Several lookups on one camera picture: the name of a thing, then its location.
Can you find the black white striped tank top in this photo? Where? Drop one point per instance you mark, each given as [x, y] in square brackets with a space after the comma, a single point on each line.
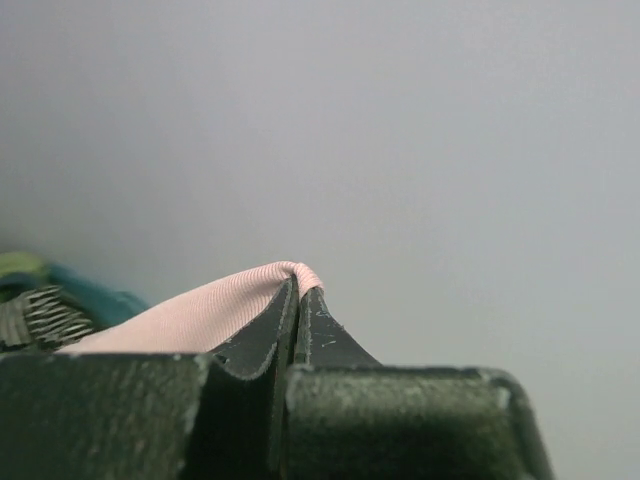
[42, 319]

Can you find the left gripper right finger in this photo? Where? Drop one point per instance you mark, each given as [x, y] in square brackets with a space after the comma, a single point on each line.
[350, 417]

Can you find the teal plastic basket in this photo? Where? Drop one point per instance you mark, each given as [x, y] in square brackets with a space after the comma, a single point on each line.
[106, 307]

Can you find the green tank top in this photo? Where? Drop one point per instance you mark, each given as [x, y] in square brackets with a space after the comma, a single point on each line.
[22, 269]

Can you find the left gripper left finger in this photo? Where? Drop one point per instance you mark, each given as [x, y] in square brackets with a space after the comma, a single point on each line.
[214, 415]

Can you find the pink tank top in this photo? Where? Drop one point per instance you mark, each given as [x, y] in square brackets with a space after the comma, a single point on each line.
[203, 318]

